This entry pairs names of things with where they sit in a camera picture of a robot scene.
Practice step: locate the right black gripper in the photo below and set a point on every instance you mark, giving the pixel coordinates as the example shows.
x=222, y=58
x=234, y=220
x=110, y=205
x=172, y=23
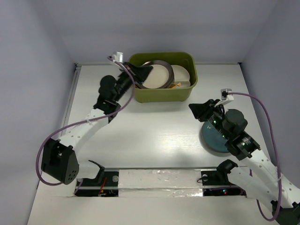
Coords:
x=202, y=110

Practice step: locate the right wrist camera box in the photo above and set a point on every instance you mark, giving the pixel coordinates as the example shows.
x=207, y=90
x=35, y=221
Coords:
x=226, y=95

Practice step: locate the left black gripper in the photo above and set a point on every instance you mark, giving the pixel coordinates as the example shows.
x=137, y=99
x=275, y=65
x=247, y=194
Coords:
x=142, y=72

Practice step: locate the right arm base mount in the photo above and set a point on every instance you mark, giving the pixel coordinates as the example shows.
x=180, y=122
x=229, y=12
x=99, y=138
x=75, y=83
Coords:
x=216, y=182

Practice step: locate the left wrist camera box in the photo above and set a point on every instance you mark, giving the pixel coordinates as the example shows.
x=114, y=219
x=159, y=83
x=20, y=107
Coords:
x=117, y=57

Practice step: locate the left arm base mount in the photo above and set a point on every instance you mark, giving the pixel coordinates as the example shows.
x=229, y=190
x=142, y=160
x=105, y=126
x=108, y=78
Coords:
x=105, y=184

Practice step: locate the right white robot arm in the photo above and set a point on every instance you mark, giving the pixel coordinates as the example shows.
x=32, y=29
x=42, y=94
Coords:
x=269, y=187

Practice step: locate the white foam strip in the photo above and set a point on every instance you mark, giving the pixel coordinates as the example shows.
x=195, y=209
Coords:
x=159, y=183

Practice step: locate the white three-section divided plate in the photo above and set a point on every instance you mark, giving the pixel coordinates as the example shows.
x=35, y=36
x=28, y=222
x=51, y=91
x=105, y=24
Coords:
x=181, y=75

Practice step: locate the green plastic bin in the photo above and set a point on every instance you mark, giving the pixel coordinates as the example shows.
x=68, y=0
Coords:
x=182, y=59

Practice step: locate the teal round floral plate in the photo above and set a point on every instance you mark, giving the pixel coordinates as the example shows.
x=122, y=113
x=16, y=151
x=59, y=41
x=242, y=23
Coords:
x=212, y=140

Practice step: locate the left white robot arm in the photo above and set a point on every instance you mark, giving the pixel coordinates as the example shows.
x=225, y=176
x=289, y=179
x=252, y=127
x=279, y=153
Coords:
x=59, y=156

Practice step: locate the brown rimmed cream plate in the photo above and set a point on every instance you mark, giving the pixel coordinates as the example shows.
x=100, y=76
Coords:
x=161, y=75

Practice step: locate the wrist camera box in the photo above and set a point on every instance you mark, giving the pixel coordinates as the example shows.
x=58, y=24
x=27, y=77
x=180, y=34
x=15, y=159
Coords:
x=226, y=95
x=117, y=57

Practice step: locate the orange leaf shaped dish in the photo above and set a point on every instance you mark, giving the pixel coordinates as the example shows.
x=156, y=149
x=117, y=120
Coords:
x=174, y=85

